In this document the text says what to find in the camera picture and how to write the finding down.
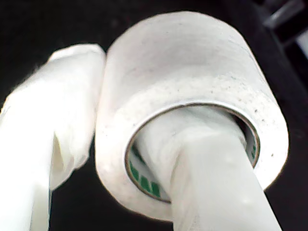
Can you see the white tape roll green-printed core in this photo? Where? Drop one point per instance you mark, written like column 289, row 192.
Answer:
column 180, row 60

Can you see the black tray with wells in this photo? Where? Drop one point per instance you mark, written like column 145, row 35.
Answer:
column 284, row 14

